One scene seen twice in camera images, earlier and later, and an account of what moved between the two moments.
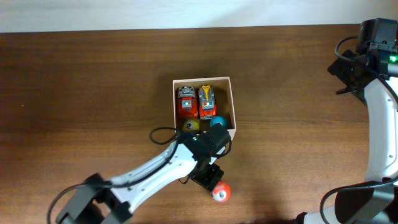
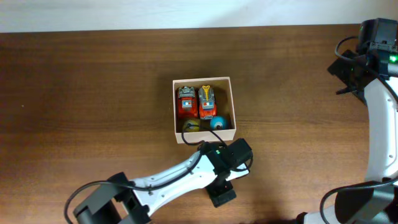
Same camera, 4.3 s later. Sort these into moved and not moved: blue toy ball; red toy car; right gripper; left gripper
Moved: left gripper
Not moved: right gripper; blue toy ball; red toy car
